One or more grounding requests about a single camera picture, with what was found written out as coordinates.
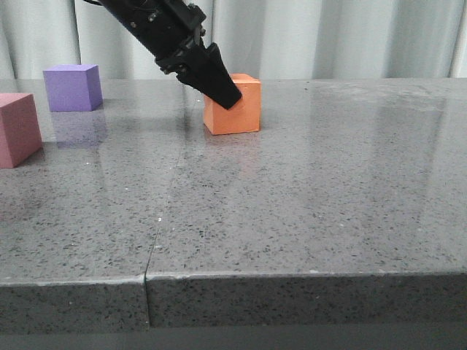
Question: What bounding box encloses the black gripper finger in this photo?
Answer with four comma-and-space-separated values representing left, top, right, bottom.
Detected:
177, 43, 242, 109

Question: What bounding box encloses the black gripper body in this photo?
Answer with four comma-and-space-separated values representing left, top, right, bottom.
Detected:
91, 0, 207, 74

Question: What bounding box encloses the orange foam cube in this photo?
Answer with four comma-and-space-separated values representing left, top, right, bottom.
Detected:
204, 73, 262, 135

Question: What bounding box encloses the grey pleated curtain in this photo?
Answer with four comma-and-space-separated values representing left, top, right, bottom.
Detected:
1, 1, 466, 79

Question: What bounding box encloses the purple foam cube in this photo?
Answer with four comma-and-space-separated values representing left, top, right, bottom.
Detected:
43, 64, 103, 112

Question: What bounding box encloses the pink foam cube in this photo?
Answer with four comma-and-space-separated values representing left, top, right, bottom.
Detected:
1, 93, 42, 168

